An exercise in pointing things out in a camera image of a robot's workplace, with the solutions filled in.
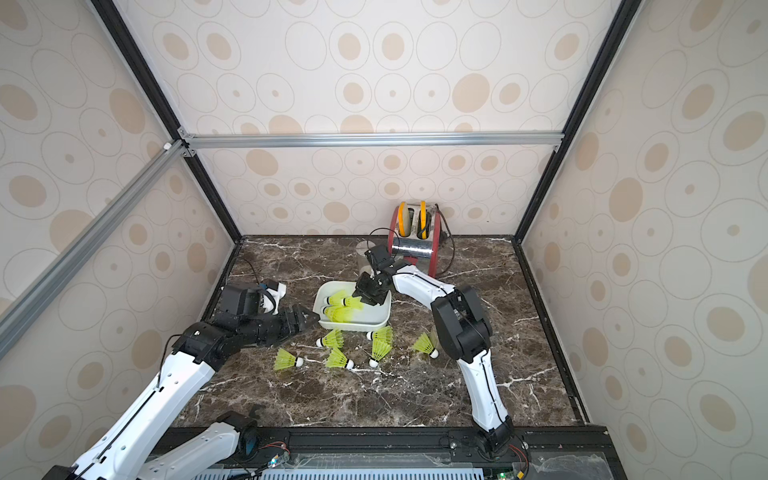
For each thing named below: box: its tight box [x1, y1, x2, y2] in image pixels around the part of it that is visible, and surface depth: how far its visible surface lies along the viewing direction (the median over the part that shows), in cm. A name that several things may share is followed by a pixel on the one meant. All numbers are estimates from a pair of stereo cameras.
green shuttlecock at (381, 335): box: [366, 325, 393, 343], surface depth 91 cm
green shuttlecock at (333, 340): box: [316, 328, 345, 349], surface depth 91 cm
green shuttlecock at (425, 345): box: [413, 332, 440, 359], surface depth 89 cm
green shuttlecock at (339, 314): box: [323, 306, 353, 323], surface depth 98 cm
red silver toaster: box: [388, 204, 442, 278], surface depth 98 cm
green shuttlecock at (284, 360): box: [273, 348, 304, 371], surface depth 87 cm
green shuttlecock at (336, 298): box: [326, 290, 349, 306], surface depth 101 cm
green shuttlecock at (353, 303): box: [341, 296, 365, 312], surface depth 98 cm
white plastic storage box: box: [313, 280, 392, 332], surface depth 94 cm
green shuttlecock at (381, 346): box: [369, 336, 393, 368], surface depth 89 cm
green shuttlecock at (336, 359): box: [325, 348, 355, 370], surface depth 87 cm
